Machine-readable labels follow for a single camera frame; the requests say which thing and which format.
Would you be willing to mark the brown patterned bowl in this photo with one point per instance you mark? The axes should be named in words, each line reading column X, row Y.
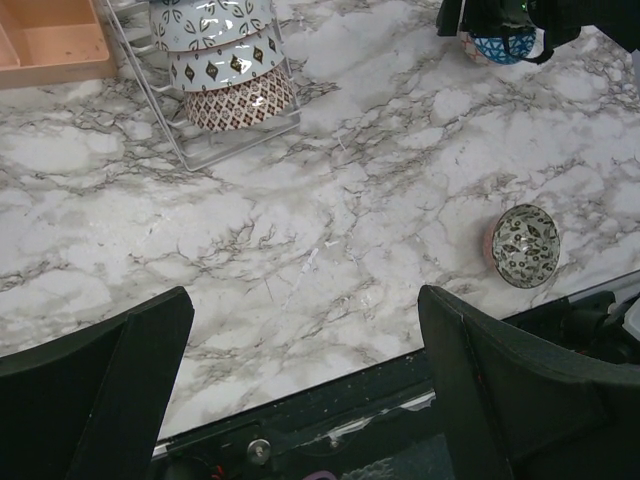
column 242, row 105

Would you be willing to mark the orange plastic desk organizer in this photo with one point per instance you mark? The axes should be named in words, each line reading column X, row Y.
column 49, row 42

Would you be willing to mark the grey leaf patterned bowl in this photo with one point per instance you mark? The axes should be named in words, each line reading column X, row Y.
column 523, row 246

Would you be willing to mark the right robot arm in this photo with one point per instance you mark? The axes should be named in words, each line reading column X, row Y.
column 557, row 22

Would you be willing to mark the blue triangle patterned bowl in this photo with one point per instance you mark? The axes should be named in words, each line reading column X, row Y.
column 515, row 47

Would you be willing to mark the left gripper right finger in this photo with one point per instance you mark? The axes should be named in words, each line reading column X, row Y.
column 553, row 394

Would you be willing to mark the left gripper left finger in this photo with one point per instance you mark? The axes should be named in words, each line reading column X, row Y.
column 90, row 404

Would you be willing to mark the black mounting rail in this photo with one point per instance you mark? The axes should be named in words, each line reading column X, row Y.
column 380, row 423

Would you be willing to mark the white wire dish rack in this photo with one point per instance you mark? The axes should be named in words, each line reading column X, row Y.
column 195, row 147

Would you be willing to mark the red patterned bowl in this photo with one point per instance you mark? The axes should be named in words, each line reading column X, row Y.
column 191, row 25

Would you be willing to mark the pink patterned bowl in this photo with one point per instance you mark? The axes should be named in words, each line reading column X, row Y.
column 226, row 65

